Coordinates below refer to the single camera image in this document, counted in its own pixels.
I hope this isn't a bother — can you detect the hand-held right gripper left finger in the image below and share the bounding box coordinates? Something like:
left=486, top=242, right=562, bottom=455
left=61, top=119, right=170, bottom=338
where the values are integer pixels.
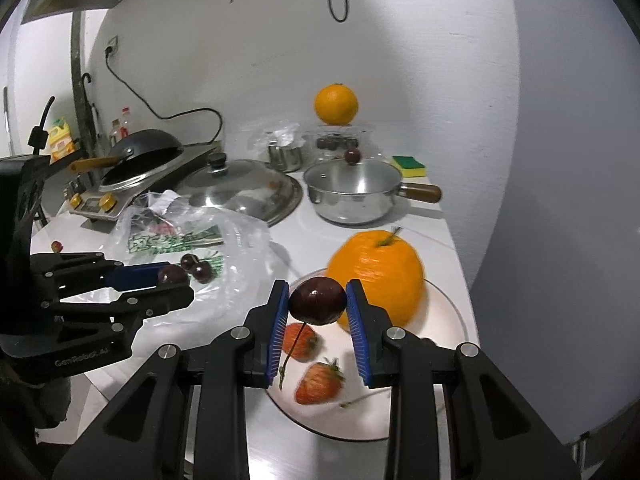
left=52, top=280, right=291, bottom=480

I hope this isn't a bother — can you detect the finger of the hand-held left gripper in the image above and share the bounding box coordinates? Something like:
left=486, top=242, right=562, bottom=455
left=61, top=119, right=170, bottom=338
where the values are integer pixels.
left=30, top=252, right=173, bottom=306
left=54, top=286, right=195, bottom=357

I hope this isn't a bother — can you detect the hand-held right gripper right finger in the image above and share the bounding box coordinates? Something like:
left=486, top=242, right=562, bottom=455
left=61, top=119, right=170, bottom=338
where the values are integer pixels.
left=345, top=279, right=583, bottom=480

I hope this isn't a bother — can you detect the red strawberry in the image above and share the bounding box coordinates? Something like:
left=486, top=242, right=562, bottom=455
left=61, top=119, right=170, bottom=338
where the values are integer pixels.
left=282, top=322, right=321, bottom=361
left=295, top=357, right=346, bottom=406

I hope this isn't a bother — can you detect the dark cherry with stem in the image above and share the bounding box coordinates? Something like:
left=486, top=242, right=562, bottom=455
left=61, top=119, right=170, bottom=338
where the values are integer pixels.
left=278, top=276, right=347, bottom=391

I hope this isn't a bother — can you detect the large orange with stem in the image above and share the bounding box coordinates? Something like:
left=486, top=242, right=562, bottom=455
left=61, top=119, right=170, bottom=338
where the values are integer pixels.
left=325, top=227, right=426, bottom=333

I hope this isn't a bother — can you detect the clear plastic bag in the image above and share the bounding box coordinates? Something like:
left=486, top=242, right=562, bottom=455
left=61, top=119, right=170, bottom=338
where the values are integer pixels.
left=107, top=190, right=291, bottom=331

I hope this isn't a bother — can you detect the white plate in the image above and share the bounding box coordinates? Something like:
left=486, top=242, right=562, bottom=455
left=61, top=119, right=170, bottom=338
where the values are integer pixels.
left=265, top=270, right=471, bottom=442

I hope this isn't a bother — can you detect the person's left forearm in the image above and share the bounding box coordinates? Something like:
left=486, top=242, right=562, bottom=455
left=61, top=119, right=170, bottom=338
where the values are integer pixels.
left=0, top=367, right=73, bottom=431

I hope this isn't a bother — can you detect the kitchen scale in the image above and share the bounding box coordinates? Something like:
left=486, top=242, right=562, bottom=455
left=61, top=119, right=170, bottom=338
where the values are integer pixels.
left=67, top=187, right=146, bottom=221

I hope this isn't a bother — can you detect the yellow package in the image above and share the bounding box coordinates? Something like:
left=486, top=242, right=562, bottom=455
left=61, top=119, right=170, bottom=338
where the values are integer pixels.
left=47, top=117, right=76, bottom=161

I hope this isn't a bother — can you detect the black wok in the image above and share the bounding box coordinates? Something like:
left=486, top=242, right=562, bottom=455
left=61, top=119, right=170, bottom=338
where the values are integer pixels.
left=69, top=129, right=185, bottom=188

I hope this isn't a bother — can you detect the induction cooker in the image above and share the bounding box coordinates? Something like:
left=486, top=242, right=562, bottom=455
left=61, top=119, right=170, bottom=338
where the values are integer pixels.
left=97, top=141, right=223, bottom=196

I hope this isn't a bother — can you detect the steel pot lid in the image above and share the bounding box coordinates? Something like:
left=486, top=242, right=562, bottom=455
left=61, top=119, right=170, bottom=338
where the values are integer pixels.
left=172, top=152, right=304, bottom=227

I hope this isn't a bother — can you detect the black hooked rod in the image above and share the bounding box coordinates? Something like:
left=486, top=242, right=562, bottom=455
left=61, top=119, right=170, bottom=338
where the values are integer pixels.
left=81, top=72, right=99, bottom=128

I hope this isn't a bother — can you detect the metal pipe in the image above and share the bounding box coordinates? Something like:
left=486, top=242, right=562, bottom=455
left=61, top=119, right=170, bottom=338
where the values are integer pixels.
left=70, top=10, right=98, bottom=161

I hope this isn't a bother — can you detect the yellow green sponge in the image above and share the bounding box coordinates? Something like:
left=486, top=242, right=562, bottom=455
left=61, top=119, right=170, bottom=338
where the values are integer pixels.
left=390, top=155, right=427, bottom=179

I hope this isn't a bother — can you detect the steel cup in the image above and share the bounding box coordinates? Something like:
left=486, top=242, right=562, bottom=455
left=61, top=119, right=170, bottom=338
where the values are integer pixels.
left=266, top=140, right=303, bottom=172

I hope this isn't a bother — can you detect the clear glass container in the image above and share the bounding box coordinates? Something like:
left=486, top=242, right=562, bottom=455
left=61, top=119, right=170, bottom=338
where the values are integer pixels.
left=305, top=122, right=378, bottom=161

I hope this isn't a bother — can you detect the crumpled clear plastic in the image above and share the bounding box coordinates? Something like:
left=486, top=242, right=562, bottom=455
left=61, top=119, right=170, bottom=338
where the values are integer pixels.
left=250, top=122, right=306, bottom=148

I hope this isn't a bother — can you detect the small orange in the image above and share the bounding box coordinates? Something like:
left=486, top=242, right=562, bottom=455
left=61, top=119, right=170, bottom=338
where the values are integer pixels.
left=314, top=83, right=359, bottom=126

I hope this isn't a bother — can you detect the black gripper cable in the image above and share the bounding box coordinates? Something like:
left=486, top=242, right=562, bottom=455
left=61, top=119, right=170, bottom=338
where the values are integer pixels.
left=27, top=96, right=55, bottom=158

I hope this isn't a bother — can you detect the steel saucepan with wooden handle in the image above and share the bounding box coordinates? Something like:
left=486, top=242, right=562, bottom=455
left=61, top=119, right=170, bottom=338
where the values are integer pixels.
left=303, top=157, right=443, bottom=226

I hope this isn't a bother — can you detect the black power cable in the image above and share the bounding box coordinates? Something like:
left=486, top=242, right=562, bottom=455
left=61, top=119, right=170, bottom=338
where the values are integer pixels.
left=105, top=50, right=223, bottom=143

